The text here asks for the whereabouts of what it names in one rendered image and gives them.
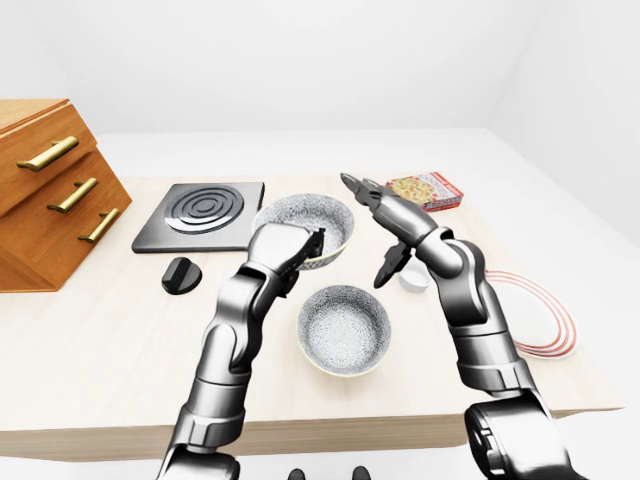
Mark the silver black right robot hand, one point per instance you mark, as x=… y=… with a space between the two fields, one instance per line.
x=400 y=212

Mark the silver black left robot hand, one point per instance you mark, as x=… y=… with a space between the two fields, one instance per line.
x=275 y=245

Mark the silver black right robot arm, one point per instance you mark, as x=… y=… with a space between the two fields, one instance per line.
x=480 y=325

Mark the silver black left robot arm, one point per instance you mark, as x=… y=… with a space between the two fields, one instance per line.
x=225 y=350

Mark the patterned grey bowl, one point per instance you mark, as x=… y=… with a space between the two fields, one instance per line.
x=330 y=220
x=344 y=330

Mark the flat dark stove plate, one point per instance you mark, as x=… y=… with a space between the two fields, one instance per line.
x=200 y=225

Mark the white plate with red rings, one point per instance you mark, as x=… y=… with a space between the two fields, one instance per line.
x=532 y=315

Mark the printed red food box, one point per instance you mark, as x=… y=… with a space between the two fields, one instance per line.
x=425 y=190

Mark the small white ramekin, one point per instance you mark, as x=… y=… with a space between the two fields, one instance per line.
x=415 y=278

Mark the round black stove knob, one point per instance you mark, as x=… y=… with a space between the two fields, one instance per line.
x=181 y=276

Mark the small dark shape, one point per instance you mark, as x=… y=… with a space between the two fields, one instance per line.
x=360 y=473
x=296 y=475

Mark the wooden cabinet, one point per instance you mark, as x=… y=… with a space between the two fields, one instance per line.
x=30 y=270

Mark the large wooden drawer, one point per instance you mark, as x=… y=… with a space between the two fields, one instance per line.
x=20 y=185

